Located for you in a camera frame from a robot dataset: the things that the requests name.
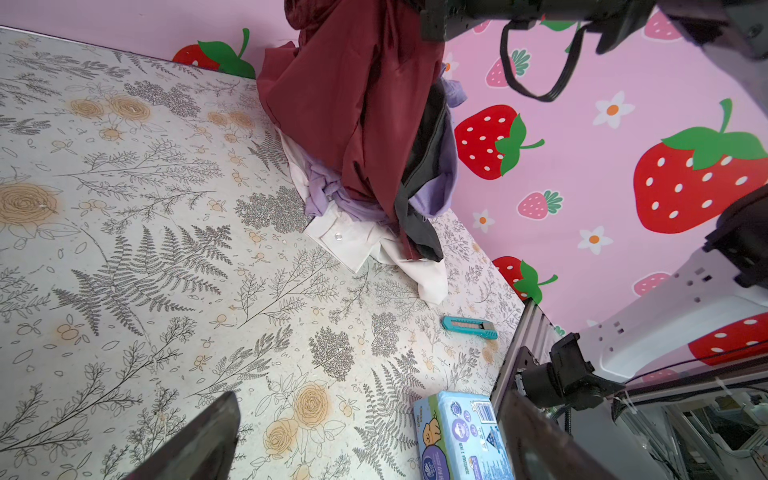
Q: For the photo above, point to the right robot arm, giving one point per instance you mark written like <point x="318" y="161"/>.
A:
<point x="722" y="282"/>

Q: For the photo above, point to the lavender cloth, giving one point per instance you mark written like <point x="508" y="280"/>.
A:
<point x="325" y="185"/>

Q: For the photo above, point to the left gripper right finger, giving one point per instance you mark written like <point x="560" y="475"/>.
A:
<point x="539" y="449"/>

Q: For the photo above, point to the aluminium front rail frame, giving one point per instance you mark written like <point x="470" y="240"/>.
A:
<point x="530" y="346"/>

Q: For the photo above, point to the maroon cloth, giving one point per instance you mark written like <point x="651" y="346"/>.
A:
<point x="352" y="93"/>

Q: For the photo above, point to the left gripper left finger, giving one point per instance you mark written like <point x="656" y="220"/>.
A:
<point x="203" y="450"/>

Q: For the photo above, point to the white cloth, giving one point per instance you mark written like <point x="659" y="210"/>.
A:
<point x="353" y="242"/>

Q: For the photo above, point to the dark grey cloth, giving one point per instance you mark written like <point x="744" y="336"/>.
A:
<point x="428" y="180"/>

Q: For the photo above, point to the blue wet wipes pack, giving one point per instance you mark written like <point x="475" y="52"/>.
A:
<point x="459" y="438"/>

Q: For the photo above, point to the teal utility knife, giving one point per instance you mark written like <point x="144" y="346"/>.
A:
<point x="480" y="328"/>

